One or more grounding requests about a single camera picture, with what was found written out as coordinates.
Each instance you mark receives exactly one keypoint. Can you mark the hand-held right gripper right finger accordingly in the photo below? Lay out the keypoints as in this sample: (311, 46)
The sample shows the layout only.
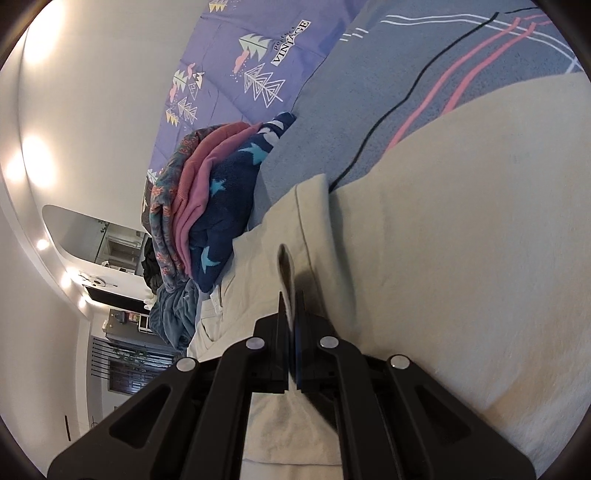
(300, 337)

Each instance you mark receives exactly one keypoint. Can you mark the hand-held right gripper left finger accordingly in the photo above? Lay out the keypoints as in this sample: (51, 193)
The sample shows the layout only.
(282, 323)

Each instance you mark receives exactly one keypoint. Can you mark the cream fleece garment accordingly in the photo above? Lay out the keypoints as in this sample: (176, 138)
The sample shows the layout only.
(438, 230)

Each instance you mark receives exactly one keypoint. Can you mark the blue-grey fuzzy blanket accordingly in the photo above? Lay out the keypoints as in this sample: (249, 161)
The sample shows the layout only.
(173, 314)

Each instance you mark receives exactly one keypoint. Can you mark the folded navy star-print garment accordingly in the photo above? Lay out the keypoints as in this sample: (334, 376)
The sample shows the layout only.
(231, 198)

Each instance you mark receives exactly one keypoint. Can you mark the black cloth pile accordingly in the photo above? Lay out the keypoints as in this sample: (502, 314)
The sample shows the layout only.
(150, 267)

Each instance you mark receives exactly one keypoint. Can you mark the folded pink garment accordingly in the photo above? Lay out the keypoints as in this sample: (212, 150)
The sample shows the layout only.
(194, 198)

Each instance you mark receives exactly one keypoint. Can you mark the grey shelf unit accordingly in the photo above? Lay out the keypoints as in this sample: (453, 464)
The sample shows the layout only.
(124, 323)

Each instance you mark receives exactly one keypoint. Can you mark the folded teal floral garment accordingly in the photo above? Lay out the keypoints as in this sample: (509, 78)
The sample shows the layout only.
(161, 221)

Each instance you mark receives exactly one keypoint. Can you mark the dark window with bars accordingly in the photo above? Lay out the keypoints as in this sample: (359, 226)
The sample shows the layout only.
(124, 374)

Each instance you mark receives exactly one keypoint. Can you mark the black television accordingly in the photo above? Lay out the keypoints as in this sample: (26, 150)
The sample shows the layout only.
(115, 300)

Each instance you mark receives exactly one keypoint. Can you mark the brown patterned cloth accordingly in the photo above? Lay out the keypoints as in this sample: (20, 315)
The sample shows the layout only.
(147, 203)

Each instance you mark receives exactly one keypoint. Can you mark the blue-grey striped blanket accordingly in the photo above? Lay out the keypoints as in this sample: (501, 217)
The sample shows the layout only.
(369, 69)

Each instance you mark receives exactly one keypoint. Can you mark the purple tree-print quilt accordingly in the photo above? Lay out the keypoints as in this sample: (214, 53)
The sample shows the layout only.
(217, 46)

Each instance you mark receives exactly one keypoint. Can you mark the white round wall fixture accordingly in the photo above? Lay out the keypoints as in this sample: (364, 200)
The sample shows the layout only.
(97, 280)

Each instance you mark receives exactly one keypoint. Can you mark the arched wall niche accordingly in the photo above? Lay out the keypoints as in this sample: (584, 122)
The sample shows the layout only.
(69, 226)

